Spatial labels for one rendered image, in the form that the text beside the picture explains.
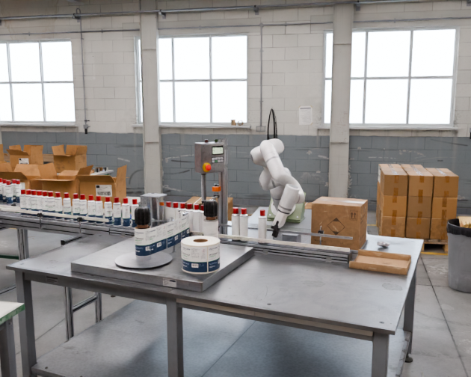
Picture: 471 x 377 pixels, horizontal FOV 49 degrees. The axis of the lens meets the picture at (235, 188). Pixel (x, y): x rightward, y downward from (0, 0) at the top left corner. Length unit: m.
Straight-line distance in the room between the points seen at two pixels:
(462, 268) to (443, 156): 3.68
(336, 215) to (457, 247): 2.17
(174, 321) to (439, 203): 4.38
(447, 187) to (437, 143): 2.27
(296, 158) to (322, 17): 2.24
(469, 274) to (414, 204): 1.46
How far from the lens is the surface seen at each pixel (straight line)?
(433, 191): 6.42
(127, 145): 9.43
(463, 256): 5.18
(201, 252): 2.61
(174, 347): 2.68
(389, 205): 6.37
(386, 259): 3.14
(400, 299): 2.56
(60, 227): 3.96
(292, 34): 8.64
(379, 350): 2.31
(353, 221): 3.18
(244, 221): 3.19
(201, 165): 3.27
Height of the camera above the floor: 1.73
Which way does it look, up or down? 9 degrees down
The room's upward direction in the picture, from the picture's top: straight up
